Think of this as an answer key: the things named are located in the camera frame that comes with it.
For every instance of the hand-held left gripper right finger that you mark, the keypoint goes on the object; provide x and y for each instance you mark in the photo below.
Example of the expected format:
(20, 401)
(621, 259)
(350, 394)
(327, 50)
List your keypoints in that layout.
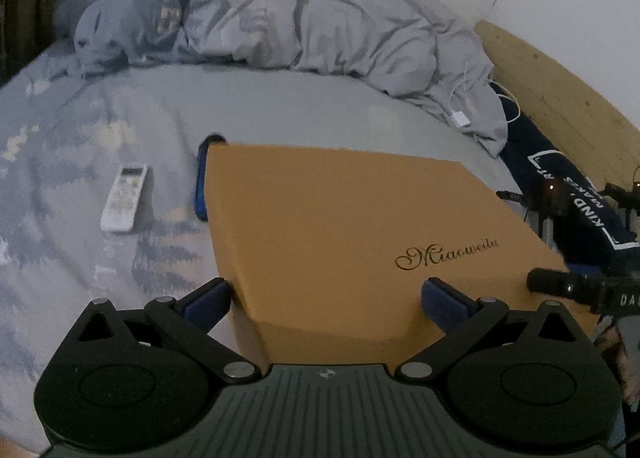
(440, 308)

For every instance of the brown cardboard box lid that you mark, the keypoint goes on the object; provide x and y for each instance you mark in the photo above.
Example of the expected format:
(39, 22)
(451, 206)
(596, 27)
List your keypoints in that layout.
(325, 238)

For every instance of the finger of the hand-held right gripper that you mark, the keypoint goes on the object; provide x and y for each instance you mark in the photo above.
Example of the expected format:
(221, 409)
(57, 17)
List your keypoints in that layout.
(555, 282)

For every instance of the brown wooden cabinet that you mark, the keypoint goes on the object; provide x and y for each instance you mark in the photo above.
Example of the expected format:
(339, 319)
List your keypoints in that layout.
(25, 13)

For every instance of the white charger adapter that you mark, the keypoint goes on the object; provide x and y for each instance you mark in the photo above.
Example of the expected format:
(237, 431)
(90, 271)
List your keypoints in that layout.
(461, 119)

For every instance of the black tripod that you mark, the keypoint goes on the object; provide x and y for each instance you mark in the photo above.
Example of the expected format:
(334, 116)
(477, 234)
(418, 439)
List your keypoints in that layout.
(547, 198)

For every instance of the wooden headboard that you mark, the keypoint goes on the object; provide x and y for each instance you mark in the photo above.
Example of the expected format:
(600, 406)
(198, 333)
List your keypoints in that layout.
(575, 103)

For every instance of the grey-blue duvet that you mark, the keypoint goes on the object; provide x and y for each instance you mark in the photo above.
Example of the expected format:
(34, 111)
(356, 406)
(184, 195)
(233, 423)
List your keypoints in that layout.
(325, 23)

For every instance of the white remote control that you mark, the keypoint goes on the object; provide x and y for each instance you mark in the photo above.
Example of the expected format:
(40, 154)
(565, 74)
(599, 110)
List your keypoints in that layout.
(122, 200)

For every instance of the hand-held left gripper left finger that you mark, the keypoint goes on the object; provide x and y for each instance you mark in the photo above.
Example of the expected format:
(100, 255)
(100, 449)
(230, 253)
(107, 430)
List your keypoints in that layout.
(210, 300)

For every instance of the navy printed cloth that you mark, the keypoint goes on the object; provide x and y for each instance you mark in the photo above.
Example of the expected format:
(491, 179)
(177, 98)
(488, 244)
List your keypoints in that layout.
(530, 153)

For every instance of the blue and black toy car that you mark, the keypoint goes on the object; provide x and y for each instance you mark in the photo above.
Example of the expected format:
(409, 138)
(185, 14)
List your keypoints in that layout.
(201, 188)

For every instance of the printed blue bed sheet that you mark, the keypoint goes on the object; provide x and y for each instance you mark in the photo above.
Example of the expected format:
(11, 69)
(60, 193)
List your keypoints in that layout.
(100, 113)

